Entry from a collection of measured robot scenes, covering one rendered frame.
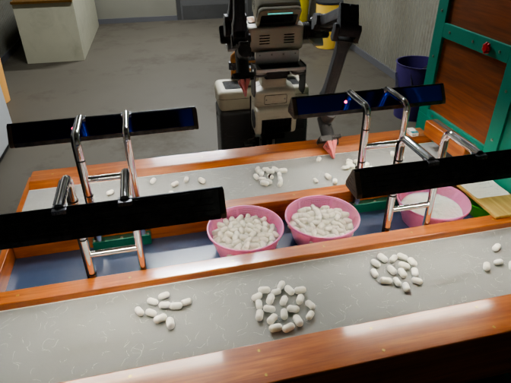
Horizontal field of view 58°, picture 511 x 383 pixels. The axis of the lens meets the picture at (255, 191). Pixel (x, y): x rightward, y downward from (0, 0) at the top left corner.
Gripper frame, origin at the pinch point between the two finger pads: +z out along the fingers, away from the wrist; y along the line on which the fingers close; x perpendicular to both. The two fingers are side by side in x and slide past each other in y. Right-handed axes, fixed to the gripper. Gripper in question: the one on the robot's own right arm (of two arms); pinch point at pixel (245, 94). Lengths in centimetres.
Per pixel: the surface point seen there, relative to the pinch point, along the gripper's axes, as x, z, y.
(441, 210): -48, 54, 62
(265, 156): -2.9, 28.3, 5.6
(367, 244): -65, 59, 25
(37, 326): -74, 66, -75
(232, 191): -22.9, 40.4, -12.8
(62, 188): -85, 29, -61
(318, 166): -11.7, 34.7, 27.0
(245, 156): -2.2, 27.1, -2.8
